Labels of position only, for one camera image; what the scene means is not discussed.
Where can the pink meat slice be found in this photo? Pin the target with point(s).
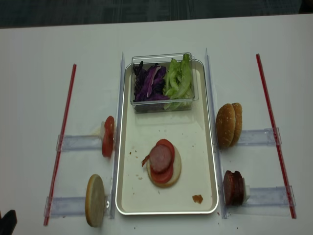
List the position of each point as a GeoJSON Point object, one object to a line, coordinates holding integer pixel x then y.
{"type": "Point", "coordinates": [159, 157]}

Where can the upper tomato slice on bun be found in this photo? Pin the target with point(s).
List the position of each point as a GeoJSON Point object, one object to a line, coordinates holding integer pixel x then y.
{"type": "Point", "coordinates": [169, 145]}

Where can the tomato slice on bun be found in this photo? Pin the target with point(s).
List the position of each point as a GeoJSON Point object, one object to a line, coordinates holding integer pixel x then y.
{"type": "Point", "coordinates": [163, 177]}
{"type": "Point", "coordinates": [169, 145]}

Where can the green lettuce leaves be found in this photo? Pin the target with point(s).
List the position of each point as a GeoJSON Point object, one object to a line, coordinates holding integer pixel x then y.
{"type": "Point", "coordinates": [178, 79]}

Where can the standing tomato slices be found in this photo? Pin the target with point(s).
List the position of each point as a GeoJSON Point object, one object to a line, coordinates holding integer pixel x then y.
{"type": "Point", "coordinates": [107, 143]}

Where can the lower tomato slice on bun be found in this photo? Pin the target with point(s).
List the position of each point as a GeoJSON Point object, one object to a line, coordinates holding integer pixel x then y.
{"type": "Point", "coordinates": [163, 177]}

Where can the front meat patty slice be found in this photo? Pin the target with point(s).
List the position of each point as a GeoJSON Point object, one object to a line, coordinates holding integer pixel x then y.
{"type": "Point", "coordinates": [229, 183]}

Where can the meat patty slice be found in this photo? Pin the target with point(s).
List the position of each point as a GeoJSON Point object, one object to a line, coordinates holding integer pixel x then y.
{"type": "Point", "coordinates": [229, 183]}
{"type": "Point", "coordinates": [238, 189]}

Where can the rear meat patty slice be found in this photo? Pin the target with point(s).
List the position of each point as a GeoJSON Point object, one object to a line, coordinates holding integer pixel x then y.
{"type": "Point", "coordinates": [238, 189]}

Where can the purple cabbage leaves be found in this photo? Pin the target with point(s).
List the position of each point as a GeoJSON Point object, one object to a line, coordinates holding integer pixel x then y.
{"type": "Point", "coordinates": [149, 84]}

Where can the clear plastic salad container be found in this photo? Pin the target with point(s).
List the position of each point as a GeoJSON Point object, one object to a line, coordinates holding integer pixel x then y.
{"type": "Point", "coordinates": [163, 105]}

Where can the bottom bun on tray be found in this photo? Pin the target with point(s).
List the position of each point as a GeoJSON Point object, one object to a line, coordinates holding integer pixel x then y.
{"type": "Point", "coordinates": [175, 175]}

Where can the cream metal serving tray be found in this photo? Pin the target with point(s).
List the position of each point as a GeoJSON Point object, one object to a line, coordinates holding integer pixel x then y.
{"type": "Point", "coordinates": [189, 131]}

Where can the sesame bun front right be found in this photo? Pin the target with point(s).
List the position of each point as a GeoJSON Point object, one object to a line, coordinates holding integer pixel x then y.
{"type": "Point", "coordinates": [225, 125]}

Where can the sesame bun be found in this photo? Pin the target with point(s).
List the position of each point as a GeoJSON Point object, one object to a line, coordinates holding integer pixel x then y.
{"type": "Point", "coordinates": [238, 123]}
{"type": "Point", "coordinates": [225, 125]}

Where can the sesame bun rear right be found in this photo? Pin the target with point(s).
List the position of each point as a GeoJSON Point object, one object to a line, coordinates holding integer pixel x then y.
{"type": "Point", "coordinates": [238, 123]}

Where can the orange food scrap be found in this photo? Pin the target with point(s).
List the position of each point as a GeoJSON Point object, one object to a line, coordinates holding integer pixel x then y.
{"type": "Point", "coordinates": [197, 198]}

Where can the standing bun half left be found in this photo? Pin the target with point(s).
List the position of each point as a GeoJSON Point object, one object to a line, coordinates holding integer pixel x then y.
{"type": "Point", "coordinates": [95, 201]}

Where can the left red strip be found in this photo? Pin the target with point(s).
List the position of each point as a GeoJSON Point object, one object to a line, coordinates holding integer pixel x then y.
{"type": "Point", "coordinates": [58, 153]}

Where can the red strip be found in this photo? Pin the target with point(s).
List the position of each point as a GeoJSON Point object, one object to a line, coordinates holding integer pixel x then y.
{"type": "Point", "coordinates": [58, 153]}
{"type": "Point", "coordinates": [279, 149]}

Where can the white pusher block patty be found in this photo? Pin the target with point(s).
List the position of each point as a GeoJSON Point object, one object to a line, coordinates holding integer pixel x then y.
{"type": "Point", "coordinates": [246, 191]}

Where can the right red strip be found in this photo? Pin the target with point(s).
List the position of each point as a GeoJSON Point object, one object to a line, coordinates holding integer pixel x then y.
{"type": "Point", "coordinates": [279, 149]}

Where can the black object at corner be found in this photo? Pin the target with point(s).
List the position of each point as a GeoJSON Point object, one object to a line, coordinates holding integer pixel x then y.
{"type": "Point", "coordinates": [8, 223]}

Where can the clear rail upper left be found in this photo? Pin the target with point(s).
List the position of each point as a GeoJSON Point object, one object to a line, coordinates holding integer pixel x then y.
{"type": "Point", "coordinates": [80, 143]}

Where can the clear rail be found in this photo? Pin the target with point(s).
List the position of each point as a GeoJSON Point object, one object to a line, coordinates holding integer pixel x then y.
{"type": "Point", "coordinates": [261, 137]}
{"type": "Point", "coordinates": [64, 206]}
{"type": "Point", "coordinates": [80, 143]}
{"type": "Point", "coordinates": [275, 196]}

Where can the clear rail upper right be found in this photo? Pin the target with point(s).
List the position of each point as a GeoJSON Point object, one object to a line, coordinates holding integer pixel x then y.
{"type": "Point", "coordinates": [261, 137]}

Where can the clear rail lower left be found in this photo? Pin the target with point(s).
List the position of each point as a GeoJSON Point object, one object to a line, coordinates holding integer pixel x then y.
{"type": "Point", "coordinates": [64, 206]}

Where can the clear rail lower right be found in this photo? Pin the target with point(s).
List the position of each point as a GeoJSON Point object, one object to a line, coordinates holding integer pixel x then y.
{"type": "Point", "coordinates": [275, 196]}

